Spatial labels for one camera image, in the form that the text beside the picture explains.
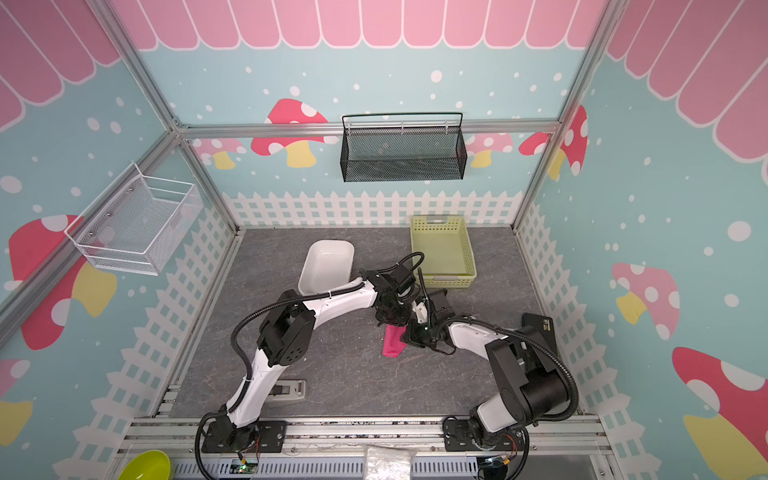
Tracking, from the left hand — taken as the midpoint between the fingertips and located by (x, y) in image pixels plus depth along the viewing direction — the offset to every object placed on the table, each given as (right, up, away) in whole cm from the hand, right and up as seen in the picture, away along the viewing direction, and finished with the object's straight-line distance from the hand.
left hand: (403, 328), depth 93 cm
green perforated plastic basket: (+17, +28, +24) cm, 41 cm away
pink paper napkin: (-3, -4, -4) cm, 6 cm away
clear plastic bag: (-5, -25, -24) cm, 36 cm away
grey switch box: (-31, -13, -13) cm, 36 cm away
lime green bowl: (-60, -26, -23) cm, 70 cm away
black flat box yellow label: (+43, +1, -1) cm, 43 cm away
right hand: (-1, -2, -4) cm, 4 cm away
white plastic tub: (-27, +19, +18) cm, 38 cm away
